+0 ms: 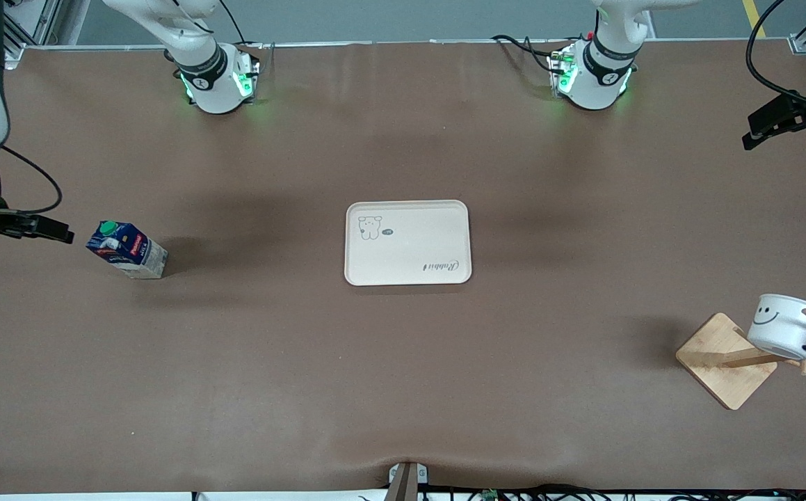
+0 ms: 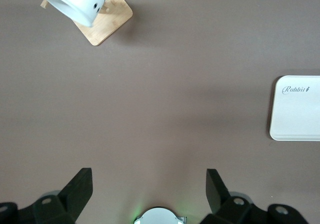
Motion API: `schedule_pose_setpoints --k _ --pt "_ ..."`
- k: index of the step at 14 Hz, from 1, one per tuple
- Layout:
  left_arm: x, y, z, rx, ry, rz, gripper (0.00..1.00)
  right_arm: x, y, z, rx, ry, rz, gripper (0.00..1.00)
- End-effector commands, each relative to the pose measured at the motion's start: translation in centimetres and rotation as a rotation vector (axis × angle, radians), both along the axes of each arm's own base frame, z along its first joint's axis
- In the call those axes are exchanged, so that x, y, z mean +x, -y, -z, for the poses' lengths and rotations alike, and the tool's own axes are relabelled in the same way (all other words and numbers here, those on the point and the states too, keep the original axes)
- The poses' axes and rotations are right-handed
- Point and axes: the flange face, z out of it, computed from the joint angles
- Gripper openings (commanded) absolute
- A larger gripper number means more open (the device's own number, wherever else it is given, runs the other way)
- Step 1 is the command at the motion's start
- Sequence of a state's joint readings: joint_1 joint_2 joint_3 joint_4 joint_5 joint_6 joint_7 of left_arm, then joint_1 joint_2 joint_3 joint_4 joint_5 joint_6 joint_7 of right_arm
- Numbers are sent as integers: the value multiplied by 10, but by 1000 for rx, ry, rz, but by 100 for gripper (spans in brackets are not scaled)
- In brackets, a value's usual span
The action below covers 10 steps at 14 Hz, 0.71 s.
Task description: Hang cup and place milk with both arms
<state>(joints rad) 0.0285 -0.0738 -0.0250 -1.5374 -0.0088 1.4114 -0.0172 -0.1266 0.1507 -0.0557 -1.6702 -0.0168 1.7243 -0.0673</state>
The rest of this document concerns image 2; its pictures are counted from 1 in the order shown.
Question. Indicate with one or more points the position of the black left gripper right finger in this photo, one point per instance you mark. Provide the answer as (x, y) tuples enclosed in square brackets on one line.
[(220, 196)]

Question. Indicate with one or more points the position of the wooden cup rack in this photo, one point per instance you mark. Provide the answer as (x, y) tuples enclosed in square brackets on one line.
[(110, 23)]

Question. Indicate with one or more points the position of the white rabbit print tray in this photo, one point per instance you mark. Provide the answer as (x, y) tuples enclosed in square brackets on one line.
[(297, 113)]

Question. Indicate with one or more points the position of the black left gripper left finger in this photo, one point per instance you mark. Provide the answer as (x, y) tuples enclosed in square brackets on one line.
[(75, 196)]

